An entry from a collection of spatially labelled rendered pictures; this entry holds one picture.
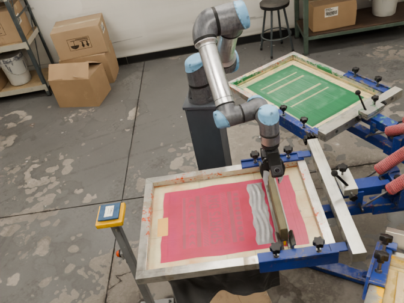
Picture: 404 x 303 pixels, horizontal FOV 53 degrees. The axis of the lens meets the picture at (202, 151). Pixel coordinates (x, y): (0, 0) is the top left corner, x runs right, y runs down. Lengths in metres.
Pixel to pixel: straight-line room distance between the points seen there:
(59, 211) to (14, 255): 0.48
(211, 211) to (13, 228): 2.23
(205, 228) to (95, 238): 1.62
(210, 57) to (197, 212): 0.70
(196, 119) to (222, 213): 0.57
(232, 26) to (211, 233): 0.86
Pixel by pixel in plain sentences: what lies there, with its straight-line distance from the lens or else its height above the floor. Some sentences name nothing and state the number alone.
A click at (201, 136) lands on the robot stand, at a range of 2.21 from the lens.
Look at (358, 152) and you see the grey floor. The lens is 3.62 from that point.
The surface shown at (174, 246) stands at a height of 0.96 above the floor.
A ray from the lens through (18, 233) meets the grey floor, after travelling 3.67.
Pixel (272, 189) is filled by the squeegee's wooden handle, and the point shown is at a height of 1.06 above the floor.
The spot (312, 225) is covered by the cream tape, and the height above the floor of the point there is 0.96.
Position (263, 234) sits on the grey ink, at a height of 0.96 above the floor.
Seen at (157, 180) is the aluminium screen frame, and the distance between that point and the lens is 2.02.
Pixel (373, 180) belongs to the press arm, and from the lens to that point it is 1.85.
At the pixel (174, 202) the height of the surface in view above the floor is 0.96.
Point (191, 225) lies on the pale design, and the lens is 1.82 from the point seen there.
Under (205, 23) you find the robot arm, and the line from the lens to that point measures 1.65.
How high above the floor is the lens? 2.31
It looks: 38 degrees down
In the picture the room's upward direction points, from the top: 12 degrees counter-clockwise
